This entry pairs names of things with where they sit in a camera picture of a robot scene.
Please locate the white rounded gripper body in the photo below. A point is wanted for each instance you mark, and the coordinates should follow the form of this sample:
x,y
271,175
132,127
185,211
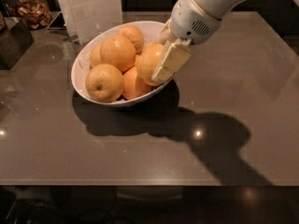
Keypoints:
x,y
192,20

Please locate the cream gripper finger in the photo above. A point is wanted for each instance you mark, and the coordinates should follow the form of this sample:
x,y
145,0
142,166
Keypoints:
x,y
165,34
174,56

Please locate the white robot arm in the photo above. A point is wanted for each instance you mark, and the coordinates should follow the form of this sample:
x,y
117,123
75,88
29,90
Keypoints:
x,y
281,14

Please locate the white oval bowl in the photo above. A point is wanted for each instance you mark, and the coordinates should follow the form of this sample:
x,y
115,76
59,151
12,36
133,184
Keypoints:
x,y
81,65

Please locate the left hidden orange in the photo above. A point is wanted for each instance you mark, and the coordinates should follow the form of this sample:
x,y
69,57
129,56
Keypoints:
x,y
95,56

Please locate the front left yellowish orange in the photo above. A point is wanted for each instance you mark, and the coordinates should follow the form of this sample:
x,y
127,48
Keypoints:
x,y
104,83

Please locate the white paper sign stand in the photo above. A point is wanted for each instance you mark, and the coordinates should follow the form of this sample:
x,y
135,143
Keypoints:
x,y
86,19

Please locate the jar of dried snacks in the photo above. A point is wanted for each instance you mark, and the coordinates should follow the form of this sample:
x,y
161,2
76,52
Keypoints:
x,y
35,13

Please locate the dark box on table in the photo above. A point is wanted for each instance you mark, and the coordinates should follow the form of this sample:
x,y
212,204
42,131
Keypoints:
x,y
15,40

